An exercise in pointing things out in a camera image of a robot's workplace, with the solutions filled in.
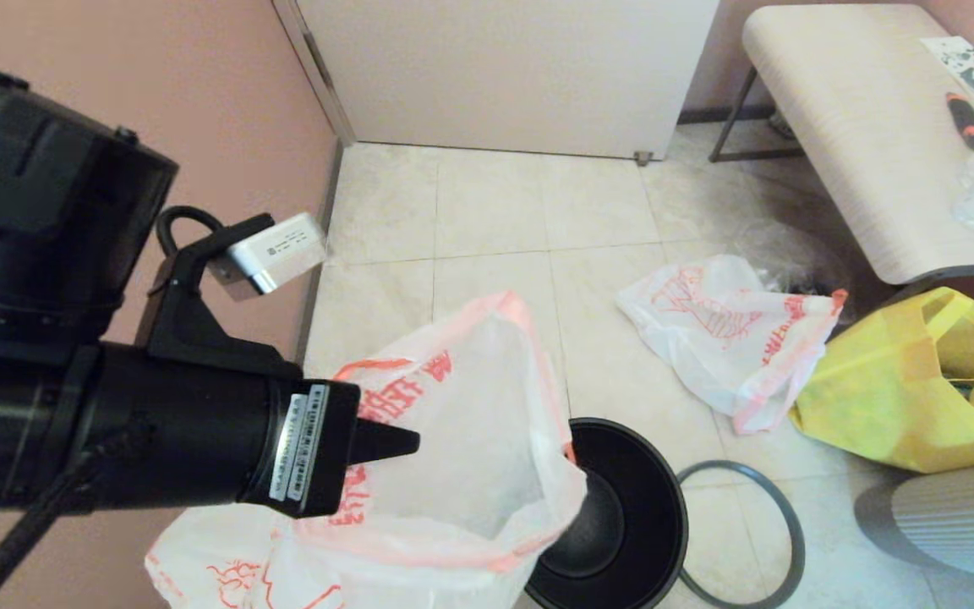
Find grey bin rim ring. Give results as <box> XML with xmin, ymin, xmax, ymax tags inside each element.
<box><xmin>677</xmin><ymin>459</ymin><xmax>807</xmax><ymax>608</ymax></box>

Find black round trash bin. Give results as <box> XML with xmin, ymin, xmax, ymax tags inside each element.
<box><xmin>525</xmin><ymin>417</ymin><xmax>691</xmax><ymax>609</ymax></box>

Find orange black hand tool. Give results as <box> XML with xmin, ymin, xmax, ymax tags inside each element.
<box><xmin>946</xmin><ymin>91</ymin><xmax>974</xmax><ymax>151</ymax></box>

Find grey door frame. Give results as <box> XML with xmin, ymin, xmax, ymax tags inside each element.
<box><xmin>274</xmin><ymin>0</ymin><xmax>357</xmax><ymax>145</ymax></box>

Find yellow fabric bag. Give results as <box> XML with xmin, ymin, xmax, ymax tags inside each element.
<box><xmin>791</xmin><ymin>288</ymin><xmax>974</xmax><ymax>473</ymax></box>

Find white wood bench metal legs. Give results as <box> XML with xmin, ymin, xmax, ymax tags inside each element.
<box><xmin>711</xmin><ymin>3</ymin><xmax>974</xmax><ymax>286</ymax></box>

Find clear plastic bag dark contents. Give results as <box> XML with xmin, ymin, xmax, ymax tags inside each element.
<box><xmin>736</xmin><ymin>220</ymin><xmax>856</xmax><ymax>297</ymax></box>

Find used white red plastic bag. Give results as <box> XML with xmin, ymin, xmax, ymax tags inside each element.
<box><xmin>618</xmin><ymin>254</ymin><xmax>849</xmax><ymax>434</ymax></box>

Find black white printed paper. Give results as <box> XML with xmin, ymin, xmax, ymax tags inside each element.
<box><xmin>922</xmin><ymin>36</ymin><xmax>974</xmax><ymax>107</ymax></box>

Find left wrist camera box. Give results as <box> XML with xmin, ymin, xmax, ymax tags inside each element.
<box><xmin>208</xmin><ymin>211</ymin><xmax>329</xmax><ymax>302</ymax></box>

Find white red-print plastic bag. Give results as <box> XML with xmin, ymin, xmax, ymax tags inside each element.
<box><xmin>145</xmin><ymin>292</ymin><xmax>589</xmax><ymax>609</ymax></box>

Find white door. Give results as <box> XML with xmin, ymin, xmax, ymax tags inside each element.
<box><xmin>297</xmin><ymin>0</ymin><xmax>720</xmax><ymax>160</ymax></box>

